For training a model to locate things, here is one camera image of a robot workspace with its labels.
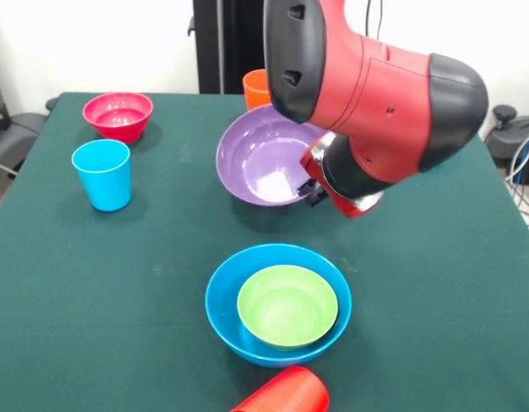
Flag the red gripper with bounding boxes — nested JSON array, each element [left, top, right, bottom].
[[297, 130, 386, 220]]

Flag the purple bowl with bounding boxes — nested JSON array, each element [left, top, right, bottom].
[[215, 103, 330, 208]]

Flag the small green bowl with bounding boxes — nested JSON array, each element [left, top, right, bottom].
[[236, 264, 339, 349]]

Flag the large blue bowl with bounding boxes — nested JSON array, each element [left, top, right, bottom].
[[204, 243, 353, 369]]

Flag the red cup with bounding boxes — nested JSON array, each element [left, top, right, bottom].
[[229, 365, 331, 412]]

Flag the orange cup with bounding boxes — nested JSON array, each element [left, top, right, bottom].
[[241, 69, 273, 112]]

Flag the black equipment base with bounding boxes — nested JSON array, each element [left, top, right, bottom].
[[0, 112, 47, 167], [484, 104, 529, 161]]

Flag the small pinkish red bowl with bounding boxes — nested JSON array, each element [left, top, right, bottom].
[[82, 92, 155, 145]]

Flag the blue cup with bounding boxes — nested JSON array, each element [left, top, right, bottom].
[[71, 138, 132, 213]]

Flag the dark green tablecloth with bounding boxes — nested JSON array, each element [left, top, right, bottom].
[[0, 92, 529, 412]]

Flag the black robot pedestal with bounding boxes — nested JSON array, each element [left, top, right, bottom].
[[187, 0, 268, 95]]

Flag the black cable with plug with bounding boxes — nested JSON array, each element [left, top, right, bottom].
[[363, 0, 388, 42]]

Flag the blue and white cables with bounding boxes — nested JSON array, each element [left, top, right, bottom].
[[503, 128, 529, 224]]

